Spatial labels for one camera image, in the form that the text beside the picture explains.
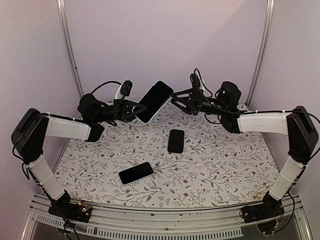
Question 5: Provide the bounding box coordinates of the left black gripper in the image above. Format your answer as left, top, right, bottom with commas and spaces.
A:
94, 98, 149, 123

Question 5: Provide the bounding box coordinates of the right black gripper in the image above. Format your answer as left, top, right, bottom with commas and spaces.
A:
170, 88, 227, 117

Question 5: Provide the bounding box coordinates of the light blue cased phone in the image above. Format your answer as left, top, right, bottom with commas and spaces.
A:
136, 80, 174, 124

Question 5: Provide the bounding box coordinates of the black cased phone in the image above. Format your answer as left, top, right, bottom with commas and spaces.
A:
167, 129, 185, 154

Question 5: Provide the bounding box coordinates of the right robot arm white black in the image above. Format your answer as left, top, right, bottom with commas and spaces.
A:
171, 80, 320, 218

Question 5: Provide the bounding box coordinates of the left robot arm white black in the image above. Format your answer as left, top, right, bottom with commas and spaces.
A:
11, 93, 147, 217

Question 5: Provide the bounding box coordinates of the white cased phone on table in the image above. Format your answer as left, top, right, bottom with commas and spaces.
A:
118, 162, 154, 185

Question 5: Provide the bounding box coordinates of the floral patterned table mat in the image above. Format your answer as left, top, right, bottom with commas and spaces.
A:
55, 103, 279, 208

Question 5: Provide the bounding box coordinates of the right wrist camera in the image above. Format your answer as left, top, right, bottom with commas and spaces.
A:
190, 69, 205, 94

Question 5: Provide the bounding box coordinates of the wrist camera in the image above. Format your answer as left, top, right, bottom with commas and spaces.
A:
114, 80, 133, 99
190, 69, 205, 94

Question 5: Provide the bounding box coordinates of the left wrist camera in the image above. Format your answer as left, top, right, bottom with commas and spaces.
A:
114, 80, 133, 99

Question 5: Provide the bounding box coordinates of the right aluminium frame post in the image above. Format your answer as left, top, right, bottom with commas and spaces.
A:
245, 0, 275, 108

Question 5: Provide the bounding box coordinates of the aluminium frame post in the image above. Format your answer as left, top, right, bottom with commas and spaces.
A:
245, 0, 275, 108
56, 0, 85, 99

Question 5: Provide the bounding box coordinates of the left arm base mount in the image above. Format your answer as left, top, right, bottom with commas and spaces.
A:
48, 198, 92, 223

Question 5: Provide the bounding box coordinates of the front aluminium rail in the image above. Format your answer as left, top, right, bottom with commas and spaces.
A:
21, 194, 313, 240

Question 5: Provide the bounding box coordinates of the left aluminium frame post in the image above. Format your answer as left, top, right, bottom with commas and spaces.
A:
56, 0, 85, 99

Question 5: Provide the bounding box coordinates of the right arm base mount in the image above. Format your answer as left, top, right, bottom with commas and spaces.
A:
239, 200, 285, 235

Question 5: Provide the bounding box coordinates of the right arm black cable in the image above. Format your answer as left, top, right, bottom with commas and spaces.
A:
189, 68, 320, 226

